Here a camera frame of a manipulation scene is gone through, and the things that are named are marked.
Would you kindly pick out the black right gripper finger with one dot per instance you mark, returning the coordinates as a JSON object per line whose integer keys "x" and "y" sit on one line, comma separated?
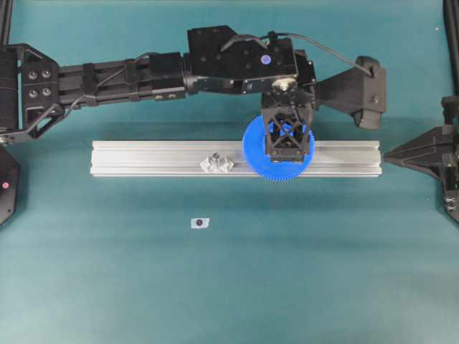
{"x": 432, "y": 141}
{"x": 430, "y": 164}

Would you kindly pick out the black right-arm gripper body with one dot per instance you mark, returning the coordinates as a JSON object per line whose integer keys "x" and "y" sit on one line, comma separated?
{"x": 450, "y": 184}

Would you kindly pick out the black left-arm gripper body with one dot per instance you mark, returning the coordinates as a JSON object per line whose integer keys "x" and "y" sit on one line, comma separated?
{"x": 287, "y": 115}

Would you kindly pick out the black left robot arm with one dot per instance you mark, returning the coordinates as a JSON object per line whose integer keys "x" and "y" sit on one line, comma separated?
{"x": 37, "y": 93}

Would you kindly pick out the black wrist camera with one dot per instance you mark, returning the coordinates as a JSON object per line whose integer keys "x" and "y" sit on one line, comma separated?
{"x": 362, "y": 96}

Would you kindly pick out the white shaft bracket near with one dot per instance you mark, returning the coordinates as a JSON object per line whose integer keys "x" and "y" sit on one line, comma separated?
{"x": 216, "y": 164}

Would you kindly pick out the black vertical frame post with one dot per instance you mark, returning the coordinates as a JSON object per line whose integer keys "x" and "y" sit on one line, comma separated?
{"x": 450, "y": 17}

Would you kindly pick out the silver aluminium extrusion rail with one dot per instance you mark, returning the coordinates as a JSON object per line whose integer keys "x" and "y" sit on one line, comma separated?
{"x": 181, "y": 158}

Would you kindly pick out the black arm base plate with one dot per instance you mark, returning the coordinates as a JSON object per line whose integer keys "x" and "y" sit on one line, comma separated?
{"x": 9, "y": 183}

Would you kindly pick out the black aluminium frame rail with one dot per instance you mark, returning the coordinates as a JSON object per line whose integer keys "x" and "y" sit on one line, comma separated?
{"x": 6, "y": 7}

